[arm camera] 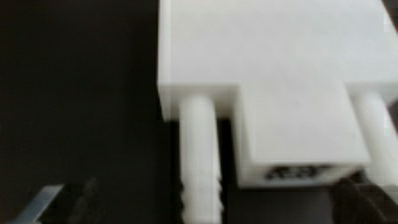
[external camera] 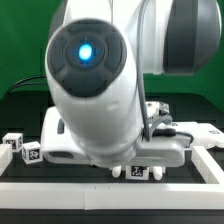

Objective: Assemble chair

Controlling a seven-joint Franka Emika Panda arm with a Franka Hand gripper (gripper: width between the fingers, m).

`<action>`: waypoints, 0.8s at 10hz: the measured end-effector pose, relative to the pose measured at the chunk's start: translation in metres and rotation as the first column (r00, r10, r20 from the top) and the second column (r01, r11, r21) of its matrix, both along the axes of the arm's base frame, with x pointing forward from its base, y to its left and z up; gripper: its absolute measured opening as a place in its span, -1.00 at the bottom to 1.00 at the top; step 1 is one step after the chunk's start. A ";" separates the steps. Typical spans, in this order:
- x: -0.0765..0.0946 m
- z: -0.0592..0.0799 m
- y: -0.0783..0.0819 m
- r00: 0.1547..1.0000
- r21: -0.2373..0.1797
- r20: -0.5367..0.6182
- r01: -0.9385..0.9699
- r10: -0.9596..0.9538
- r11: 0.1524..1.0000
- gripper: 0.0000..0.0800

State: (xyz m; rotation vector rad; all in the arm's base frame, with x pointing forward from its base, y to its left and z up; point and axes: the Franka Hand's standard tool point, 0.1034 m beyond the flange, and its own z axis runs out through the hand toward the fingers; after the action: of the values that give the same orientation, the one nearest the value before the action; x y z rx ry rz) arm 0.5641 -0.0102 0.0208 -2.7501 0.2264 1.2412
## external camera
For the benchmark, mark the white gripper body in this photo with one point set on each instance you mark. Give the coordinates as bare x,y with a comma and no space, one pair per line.
57,146

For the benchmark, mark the white tagged cube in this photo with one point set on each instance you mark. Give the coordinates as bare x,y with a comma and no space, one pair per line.
31,153
15,139

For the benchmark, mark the white chair seat with pegs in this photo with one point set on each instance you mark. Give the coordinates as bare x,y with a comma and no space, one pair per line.
140,173

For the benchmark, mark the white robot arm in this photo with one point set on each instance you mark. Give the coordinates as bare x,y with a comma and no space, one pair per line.
97,55

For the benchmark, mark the white front border rail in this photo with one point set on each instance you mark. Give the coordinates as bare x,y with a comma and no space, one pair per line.
111,196

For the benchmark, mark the white chair back frame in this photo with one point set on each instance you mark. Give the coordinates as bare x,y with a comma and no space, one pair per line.
204,134

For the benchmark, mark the white right border rail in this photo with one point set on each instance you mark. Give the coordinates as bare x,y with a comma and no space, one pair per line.
208,168

